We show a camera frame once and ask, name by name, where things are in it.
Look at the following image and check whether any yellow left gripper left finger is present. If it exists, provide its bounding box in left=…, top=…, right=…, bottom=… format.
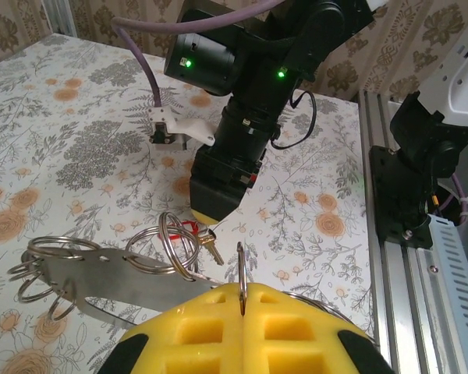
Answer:
left=101, top=283, right=246, bottom=374

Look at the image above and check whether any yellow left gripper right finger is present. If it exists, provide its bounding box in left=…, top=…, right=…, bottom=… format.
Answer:
left=244, top=282, right=394, bottom=374

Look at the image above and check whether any red plastic key tag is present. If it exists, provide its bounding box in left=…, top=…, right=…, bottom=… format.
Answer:
left=162, top=219, right=200, bottom=243

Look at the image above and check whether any silver key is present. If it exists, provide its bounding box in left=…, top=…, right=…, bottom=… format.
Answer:
left=197, top=228, right=226, bottom=266

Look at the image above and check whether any silver split key ring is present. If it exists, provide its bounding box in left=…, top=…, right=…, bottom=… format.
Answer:
left=45, top=287, right=78, bottom=323
left=16, top=271, right=59, bottom=304
left=158, top=211, right=200, bottom=281
left=126, top=227, right=189, bottom=274
left=28, top=236, right=99, bottom=261
left=236, top=241, right=251, bottom=317
left=9, top=259, right=44, bottom=282

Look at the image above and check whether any steel key ring plate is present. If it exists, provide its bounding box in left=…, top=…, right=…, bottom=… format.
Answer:
left=21, top=245, right=227, bottom=329

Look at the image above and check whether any floral patterned table cover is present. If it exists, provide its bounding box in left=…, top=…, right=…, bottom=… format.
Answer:
left=0, top=33, right=370, bottom=374

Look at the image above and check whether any thin black cable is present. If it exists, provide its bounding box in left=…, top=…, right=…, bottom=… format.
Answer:
left=270, top=90, right=317, bottom=150

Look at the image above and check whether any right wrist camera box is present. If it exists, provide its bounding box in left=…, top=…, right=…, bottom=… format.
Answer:
left=147, top=105, right=216, bottom=152

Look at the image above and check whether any long aluminium base rail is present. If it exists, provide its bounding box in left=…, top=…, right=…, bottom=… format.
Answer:
left=356, top=89, right=453, bottom=374

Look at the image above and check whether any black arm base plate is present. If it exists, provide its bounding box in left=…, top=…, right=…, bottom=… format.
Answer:
left=369, top=144, right=432, bottom=250

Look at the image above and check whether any slotted grey cable duct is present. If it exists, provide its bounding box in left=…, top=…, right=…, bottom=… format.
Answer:
left=415, top=213, right=468, bottom=374

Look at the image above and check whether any aluminium frame post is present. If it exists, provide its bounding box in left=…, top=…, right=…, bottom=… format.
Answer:
left=41, top=0, right=77, bottom=39

